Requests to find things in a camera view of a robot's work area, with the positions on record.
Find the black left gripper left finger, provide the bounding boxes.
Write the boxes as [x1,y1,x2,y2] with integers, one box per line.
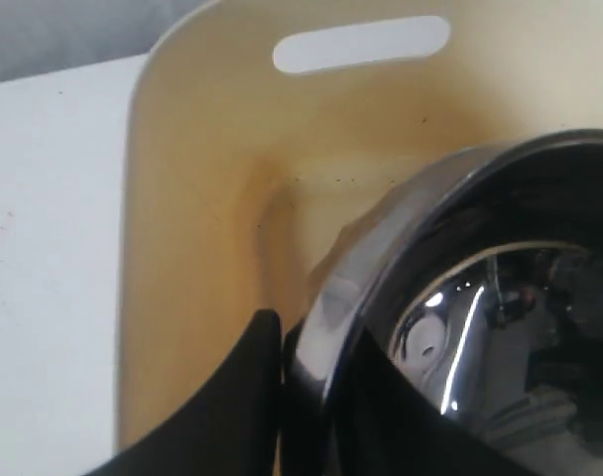
[91,309,282,476]

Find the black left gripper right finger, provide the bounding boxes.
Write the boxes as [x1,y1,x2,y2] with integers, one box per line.
[324,327,603,476]

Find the stainless steel bowl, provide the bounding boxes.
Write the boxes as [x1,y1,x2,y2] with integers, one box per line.
[281,129,603,475]

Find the cream bin with circle mark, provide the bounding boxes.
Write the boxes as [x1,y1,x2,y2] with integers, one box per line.
[118,1,603,475]

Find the white curtain backdrop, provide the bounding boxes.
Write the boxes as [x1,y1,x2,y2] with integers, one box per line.
[0,0,201,82]

